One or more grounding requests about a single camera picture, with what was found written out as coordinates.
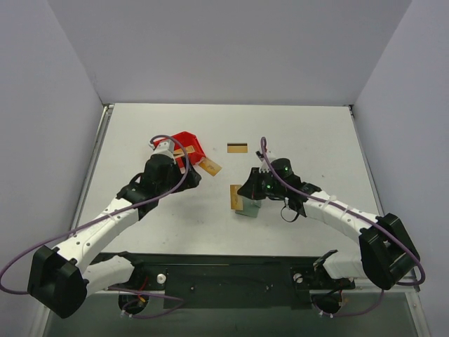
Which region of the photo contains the gold VIP card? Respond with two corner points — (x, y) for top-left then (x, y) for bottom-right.
(230, 185), (243, 211)
(199, 157), (222, 177)

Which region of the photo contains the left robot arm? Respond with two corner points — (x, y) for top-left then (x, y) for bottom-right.
(27, 154), (201, 319)

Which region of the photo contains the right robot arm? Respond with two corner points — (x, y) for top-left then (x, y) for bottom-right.
(237, 158), (426, 290)

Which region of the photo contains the gold card inside bin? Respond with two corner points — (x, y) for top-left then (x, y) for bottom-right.
(173, 145), (197, 161)

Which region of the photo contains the gold card with magnetic stripe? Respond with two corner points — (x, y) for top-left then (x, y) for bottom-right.
(227, 143), (248, 154)

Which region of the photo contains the red plastic bin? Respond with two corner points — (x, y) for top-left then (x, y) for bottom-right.
(172, 131), (206, 169)

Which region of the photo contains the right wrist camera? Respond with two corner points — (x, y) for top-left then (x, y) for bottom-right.
(256, 150), (277, 173)

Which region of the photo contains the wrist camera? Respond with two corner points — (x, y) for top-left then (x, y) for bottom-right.
(153, 138), (175, 159)
(256, 150), (277, 173)

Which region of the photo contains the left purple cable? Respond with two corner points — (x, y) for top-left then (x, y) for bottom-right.
(0, 135), (192, 319)

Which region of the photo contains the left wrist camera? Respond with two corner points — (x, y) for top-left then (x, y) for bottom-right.
(153, 138), (175, 159)

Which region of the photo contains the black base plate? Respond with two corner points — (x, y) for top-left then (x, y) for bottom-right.
(119, 252), (355, 310)

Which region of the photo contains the aluminium frame rail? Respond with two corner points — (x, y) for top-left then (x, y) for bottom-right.
(41, 277), (421, 296)

